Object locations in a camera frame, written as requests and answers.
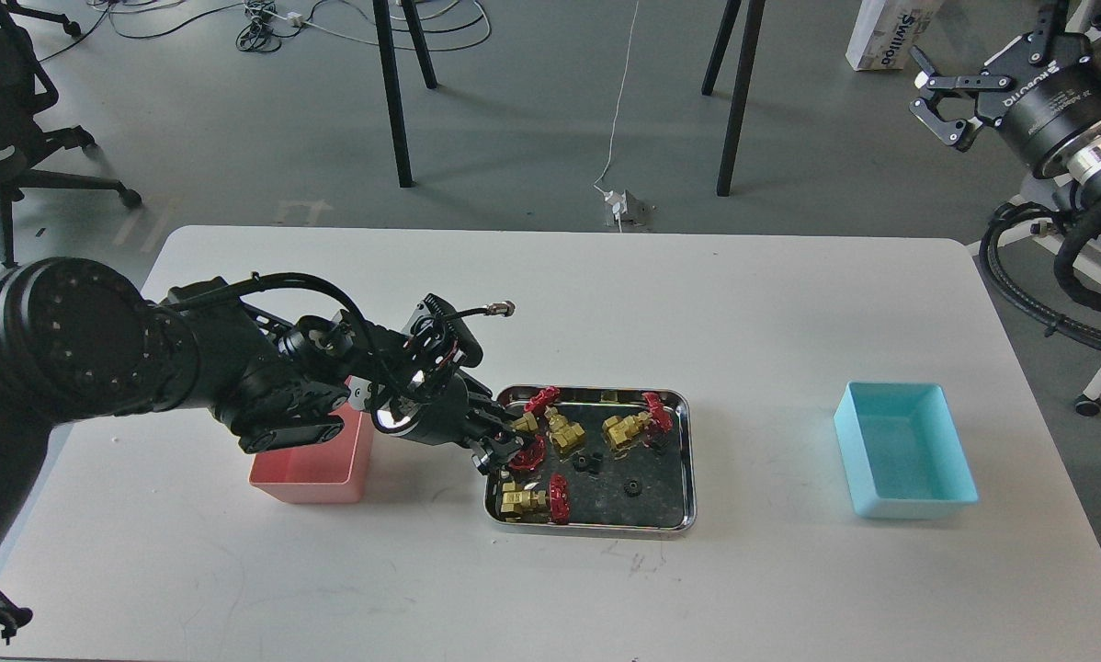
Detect brass valve red handle top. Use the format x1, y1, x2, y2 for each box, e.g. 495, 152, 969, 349
524, 386, 585, 458

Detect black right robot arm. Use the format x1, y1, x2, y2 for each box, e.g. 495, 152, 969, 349
909, 1, 1101, 351

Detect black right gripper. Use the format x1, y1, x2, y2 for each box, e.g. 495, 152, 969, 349
909, 1, 1101, 180

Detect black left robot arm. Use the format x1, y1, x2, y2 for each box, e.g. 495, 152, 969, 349
0, 258, 535, 640

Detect brass valve red handle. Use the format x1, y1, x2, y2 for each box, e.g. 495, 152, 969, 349
524, 386, 585, 458
508, 412, 546, 474
497, 474, 571, 525
601, 393, 674, 457

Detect pink plastic box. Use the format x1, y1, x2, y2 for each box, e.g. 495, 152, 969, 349
248, 404, 375, 504

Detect white paper bag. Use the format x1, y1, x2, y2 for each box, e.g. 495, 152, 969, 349
846, 1, 940, 72

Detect metal tray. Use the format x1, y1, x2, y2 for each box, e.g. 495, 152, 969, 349
484, 386, 695, 536

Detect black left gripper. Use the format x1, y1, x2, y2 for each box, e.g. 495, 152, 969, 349
367, 372, 524, 476

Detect tangled floor cables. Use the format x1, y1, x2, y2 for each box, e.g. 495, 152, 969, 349
91, 0, 493, 54

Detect black table legs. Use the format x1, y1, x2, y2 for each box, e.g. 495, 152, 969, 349
371, 1, 438, 188
700, 1, 767, 197

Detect brass valve red handle bottom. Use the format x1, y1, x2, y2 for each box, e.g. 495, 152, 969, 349
497, 474, 571, 525

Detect light blue plastic box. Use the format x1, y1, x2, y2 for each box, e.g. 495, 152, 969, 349
833, 381, 980, 519

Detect black table legs right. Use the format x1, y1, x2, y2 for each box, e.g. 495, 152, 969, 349
700, 1, 767, 197

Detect white power adapter on floor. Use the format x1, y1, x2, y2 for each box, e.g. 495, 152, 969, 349
593, 183, 654, 232

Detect black office chair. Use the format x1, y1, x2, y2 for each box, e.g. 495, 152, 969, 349
0, 3, 142, 268

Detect white cable on floor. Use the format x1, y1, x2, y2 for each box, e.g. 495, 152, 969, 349
595, 0, 641, 194

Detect black table legs left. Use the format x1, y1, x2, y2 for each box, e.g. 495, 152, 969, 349
371, 1, 438, 188

